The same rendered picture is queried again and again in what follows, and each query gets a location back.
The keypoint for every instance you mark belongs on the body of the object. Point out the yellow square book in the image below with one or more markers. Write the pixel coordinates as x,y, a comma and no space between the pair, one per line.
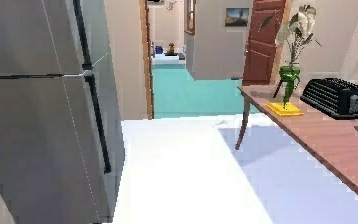
284,109

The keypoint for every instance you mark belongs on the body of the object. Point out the framed landscape picture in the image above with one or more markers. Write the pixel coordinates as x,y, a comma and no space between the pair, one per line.
237,17

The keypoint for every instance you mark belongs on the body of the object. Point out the white low table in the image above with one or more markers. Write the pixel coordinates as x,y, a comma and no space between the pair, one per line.
165,59

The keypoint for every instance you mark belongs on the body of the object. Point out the blue round object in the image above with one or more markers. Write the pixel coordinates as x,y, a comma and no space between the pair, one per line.
159,49

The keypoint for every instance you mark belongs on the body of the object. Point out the brown framed window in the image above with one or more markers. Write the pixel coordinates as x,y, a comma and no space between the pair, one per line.
189,16

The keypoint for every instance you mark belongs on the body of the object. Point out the brown wooden table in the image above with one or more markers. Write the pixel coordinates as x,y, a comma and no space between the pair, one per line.
323,136

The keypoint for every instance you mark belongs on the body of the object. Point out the brown small figure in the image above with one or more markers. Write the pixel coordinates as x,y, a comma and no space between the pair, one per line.
170,48

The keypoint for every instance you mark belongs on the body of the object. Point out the black toaster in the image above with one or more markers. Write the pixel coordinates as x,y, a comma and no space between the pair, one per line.
335,97

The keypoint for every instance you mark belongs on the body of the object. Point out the brown wooden room door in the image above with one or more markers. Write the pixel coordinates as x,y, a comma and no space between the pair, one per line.
148,63

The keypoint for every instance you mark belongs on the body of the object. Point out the house plant in green pot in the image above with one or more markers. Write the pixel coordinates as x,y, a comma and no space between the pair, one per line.
295,50

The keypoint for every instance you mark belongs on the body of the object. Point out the red-brown room door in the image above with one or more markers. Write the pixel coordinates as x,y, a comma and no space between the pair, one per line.
262,43

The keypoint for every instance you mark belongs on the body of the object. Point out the grey metal fridge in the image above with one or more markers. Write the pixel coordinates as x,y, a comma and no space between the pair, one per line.
37,110

